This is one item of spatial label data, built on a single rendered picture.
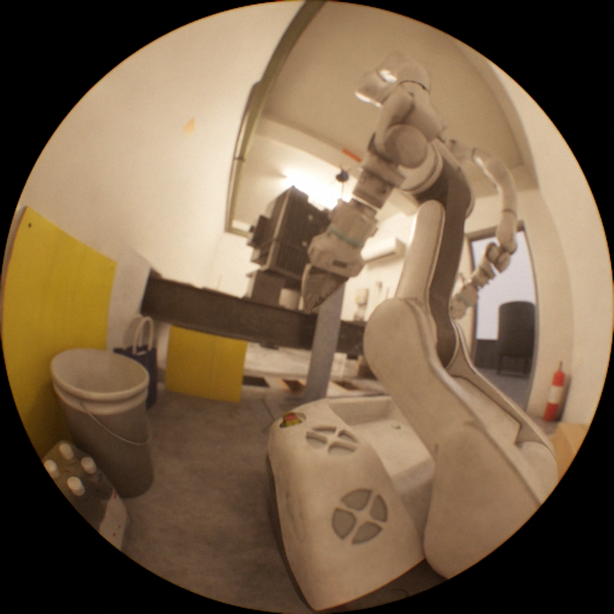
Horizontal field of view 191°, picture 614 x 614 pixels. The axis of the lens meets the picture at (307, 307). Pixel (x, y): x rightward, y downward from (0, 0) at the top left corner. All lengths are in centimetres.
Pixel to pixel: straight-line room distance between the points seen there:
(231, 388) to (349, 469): 100
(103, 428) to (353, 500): 45
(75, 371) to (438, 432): 79
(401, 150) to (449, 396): 33
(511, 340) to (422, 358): 616
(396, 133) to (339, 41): 210
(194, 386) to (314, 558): 108
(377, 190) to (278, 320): 108
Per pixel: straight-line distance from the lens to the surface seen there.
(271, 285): 123
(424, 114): 34
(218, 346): 113
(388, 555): 35
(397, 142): 29
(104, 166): 71
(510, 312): 655
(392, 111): 32
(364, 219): 28
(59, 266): 62
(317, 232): 136
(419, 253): 42
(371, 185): 29
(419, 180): 47
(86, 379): 69
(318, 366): 124
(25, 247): 55
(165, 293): 126
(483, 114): 276
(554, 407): 224
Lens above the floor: 54
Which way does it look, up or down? 7 degrees up
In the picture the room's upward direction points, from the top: 10 degrees clockwise
